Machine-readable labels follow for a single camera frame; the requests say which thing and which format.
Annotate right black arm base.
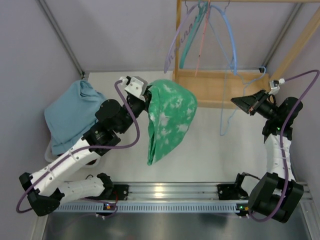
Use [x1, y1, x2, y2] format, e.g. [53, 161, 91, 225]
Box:
[217, 183, 249, 201]

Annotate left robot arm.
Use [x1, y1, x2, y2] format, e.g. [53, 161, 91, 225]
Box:
[19, 90, 152, 217]

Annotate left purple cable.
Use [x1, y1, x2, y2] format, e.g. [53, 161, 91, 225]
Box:
[16, 79, 141, 218]

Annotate light blue garment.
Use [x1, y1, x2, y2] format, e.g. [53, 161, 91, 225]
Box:
[44, 80, 106, 156]

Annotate pink wire hanger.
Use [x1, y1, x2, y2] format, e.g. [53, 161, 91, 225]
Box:
[194, 0, 211, 77]

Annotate wooden clothes rack frame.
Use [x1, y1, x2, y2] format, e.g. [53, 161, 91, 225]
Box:
[169, 0, 320, 111]

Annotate grey slotted cable duct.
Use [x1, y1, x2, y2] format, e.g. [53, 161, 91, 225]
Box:
[55, 202, 243, 213]

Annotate thick blue plastic hanger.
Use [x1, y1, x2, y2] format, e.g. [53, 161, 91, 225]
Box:
[208, 5, 238, 76]

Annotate thin blue wire hanger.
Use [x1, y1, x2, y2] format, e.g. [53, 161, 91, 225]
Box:
[219, 63, 266, 136]

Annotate white perforated laundry basket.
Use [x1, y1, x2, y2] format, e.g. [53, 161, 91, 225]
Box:
[44, 142, 101, 169]

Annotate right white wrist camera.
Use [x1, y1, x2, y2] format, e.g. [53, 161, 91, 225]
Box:
[268, 78, 286, 95]

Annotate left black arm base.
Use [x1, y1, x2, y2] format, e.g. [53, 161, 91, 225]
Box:
[86, 184, 129, 201]

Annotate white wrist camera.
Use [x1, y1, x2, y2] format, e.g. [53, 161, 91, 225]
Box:
[268, 78, 286, 95]
[119, 76, 148, 100]

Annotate teal plastic hanger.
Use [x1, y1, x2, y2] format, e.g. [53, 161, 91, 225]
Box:
[179, 2, 208, 69]

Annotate aluminium rail base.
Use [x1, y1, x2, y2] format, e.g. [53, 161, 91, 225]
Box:
[57, 181, 313, 202]

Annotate green tie-dye trousers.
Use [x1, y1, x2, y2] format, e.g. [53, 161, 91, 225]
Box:
[147, 79, 198, 166]

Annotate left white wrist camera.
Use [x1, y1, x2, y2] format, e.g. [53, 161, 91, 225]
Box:
[119, 76, 148, 100]

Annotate lilac wavy hanger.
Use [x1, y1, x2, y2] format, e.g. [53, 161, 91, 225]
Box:
[163, 3, 198, 73]

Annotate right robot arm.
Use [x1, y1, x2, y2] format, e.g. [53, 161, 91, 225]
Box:
[231, 89, 304, 223]

